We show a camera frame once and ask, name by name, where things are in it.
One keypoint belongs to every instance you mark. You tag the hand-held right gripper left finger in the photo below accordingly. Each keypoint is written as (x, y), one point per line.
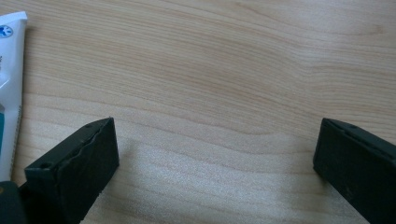
(81, 168)

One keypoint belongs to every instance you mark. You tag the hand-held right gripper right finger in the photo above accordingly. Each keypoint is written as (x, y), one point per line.
(358, 165)

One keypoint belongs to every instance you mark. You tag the white toothpaste tube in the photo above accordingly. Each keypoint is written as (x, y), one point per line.
(11, 81)

